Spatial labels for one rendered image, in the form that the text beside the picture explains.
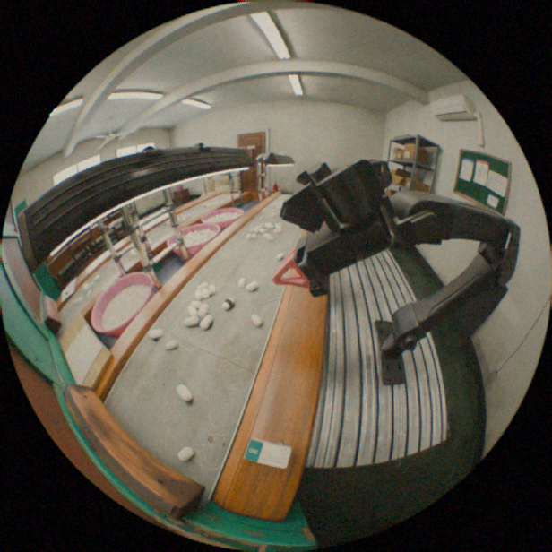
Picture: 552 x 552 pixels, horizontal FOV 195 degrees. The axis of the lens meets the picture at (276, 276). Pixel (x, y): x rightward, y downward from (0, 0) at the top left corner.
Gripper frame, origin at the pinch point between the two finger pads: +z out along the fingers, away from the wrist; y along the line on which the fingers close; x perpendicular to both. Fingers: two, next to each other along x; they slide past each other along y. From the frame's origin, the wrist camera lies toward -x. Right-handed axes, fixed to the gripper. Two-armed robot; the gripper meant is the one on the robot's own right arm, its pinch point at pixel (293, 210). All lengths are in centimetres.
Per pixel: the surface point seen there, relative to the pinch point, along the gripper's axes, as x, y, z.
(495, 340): 163, 26, -117
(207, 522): 7, 88, -3
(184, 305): -5, 50, 24
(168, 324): -5, 57, 24
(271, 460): 12, 74, -3
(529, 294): 122, 25, -152
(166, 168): -25, 47, -3
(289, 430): 15, 69, -3
